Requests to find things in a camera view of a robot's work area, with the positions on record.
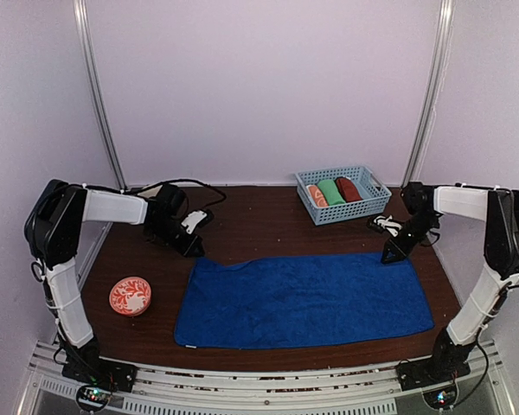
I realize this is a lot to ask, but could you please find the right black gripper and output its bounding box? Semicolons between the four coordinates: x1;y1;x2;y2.
381;213;439;264

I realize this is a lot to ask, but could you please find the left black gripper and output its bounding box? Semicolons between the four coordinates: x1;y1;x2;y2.
146;218;204;258

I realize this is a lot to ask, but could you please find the brown towel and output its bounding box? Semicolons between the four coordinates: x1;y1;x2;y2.
335;176;362;203

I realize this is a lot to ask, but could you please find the light blue plastic basket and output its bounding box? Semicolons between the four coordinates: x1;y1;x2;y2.
295;166;392;226

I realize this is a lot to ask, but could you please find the blue towel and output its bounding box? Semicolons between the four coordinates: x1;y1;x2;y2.
174;252;434;350

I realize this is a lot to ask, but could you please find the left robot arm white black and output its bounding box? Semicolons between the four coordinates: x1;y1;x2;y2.
24;179;214;384

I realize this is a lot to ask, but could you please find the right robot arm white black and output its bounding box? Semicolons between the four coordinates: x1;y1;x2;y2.
368;182;519;382

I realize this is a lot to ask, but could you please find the green rolled towel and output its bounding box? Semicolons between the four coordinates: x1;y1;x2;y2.
317;179;346;207

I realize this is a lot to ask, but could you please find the orange white rolled towel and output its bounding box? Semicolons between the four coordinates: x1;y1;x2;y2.
307;184;329;208

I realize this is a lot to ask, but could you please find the orange patterned bowl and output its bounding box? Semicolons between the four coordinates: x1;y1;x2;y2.
109;277;151;317

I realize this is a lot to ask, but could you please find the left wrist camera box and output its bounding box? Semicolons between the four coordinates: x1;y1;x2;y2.
155;183;187;216

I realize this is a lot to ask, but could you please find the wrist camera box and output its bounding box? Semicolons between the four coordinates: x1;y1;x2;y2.
400;182;434;215
155;183;187;216

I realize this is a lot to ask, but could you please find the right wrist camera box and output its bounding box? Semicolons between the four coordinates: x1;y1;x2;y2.
400;182;434;215

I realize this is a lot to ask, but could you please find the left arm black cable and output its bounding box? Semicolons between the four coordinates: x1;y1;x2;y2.
129;177;227;208

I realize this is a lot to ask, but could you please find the right aluminium frame post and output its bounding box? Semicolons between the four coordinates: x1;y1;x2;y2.
401;0;455;188

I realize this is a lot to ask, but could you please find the aluminium frame post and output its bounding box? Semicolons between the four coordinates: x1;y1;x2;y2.
73;0;127;189
401;0;455;188

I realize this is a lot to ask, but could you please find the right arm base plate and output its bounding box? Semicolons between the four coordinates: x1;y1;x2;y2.
395;357;471;391

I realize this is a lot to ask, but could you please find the front aluminium rail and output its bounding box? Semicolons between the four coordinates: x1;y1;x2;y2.
16;341;516;415

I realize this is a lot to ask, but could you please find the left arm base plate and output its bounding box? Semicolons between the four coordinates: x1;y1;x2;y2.
61;354;138;393

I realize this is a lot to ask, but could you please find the left aluminium frame post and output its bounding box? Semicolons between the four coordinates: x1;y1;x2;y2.
73;0;127;189

